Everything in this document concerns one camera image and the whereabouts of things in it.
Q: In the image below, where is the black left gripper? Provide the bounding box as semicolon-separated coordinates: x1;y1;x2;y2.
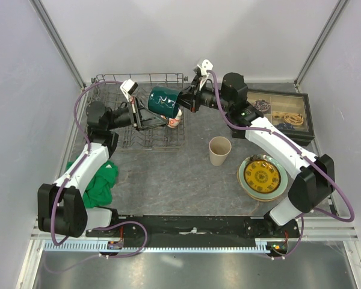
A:
106;96;168;131

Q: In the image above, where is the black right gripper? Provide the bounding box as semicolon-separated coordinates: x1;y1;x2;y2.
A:
170;75;232;113

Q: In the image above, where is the dark teal mug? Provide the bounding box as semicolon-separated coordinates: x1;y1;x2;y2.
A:
147;86;181;119

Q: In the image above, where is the white orange patterned bowl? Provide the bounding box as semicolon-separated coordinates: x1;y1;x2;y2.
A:
161;109;182;129

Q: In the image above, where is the beige cup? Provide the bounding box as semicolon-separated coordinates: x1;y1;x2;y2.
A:
209;136;232;166

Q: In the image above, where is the yellow patterned plate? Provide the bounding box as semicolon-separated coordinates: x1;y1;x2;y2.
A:
244;160;281;194

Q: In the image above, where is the green flower plate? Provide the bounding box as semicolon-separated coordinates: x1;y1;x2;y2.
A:
238;154;288;192

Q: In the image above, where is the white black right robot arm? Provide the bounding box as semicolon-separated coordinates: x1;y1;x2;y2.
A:
143;70;336;237

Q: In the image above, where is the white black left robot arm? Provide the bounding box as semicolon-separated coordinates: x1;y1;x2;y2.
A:
37;98;175;244

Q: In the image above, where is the green cloth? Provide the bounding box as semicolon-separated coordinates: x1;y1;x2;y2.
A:
82;161;119;209

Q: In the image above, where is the black glass-lid display box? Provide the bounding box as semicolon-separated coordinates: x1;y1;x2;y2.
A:
225;89;314;146

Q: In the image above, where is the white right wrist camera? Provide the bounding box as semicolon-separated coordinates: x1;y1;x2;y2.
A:
193;59;213;90

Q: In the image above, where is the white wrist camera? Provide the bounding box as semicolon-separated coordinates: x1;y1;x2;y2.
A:
193;59;213;90
120;79;138;102

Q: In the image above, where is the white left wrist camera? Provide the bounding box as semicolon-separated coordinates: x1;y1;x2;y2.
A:
120;79;138;102

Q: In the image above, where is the grey wire dish rack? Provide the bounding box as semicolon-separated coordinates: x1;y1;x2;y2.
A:
88;73;186;151

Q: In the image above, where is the slotted cable duct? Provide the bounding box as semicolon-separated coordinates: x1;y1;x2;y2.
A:
43;240;278;253

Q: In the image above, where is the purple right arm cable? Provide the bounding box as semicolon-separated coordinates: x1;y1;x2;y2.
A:
206;69;356;261

